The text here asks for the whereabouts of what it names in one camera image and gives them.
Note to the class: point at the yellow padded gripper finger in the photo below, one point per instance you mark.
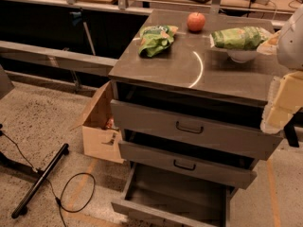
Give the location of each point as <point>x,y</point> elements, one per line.
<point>269,47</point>
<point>285,99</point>

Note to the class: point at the green jalapeno chip bag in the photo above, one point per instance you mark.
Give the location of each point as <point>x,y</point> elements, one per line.
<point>239,38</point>

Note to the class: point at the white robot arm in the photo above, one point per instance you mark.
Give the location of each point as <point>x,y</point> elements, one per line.
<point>289,50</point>

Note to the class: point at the white bowl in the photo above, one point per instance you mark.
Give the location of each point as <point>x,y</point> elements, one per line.
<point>242,56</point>

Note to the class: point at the crumpled green chip bag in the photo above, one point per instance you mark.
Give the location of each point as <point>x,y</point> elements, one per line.
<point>155,39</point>

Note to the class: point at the red apple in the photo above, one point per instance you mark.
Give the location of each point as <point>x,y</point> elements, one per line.
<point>195,21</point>

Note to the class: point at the middle grey drawer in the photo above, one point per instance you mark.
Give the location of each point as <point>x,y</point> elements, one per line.
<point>190,166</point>

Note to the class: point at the grey metal drawer cabinet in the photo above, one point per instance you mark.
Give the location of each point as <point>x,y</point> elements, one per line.
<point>191,77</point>

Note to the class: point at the top grey drawer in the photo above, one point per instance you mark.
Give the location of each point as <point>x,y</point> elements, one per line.
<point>193,130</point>

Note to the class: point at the bottom open grey drawer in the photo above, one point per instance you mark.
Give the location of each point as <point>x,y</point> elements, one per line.
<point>168,199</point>

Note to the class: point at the cardboard box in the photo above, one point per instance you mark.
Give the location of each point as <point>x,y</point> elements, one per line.
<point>100,137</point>

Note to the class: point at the black stand leg bar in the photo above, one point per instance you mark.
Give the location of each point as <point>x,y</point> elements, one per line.
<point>21,209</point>

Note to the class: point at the grey metal rail beam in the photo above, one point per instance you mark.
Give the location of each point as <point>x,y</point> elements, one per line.
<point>84,63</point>

